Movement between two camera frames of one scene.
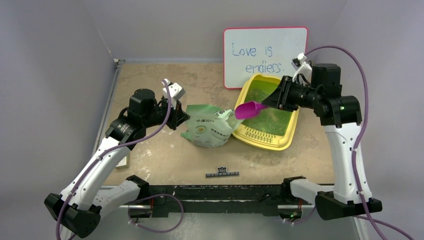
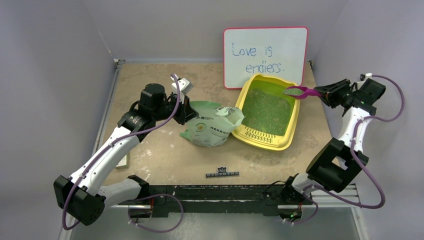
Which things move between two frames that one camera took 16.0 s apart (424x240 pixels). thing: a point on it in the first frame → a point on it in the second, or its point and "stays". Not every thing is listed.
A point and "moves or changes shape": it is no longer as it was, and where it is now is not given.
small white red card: x=122 y=162 stays
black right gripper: x=284 y=93 → x=336 y=94
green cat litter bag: x=210 y=125 stays
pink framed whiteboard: x=249 y=51 stays
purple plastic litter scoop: x=248 y=110 moves or changes shape
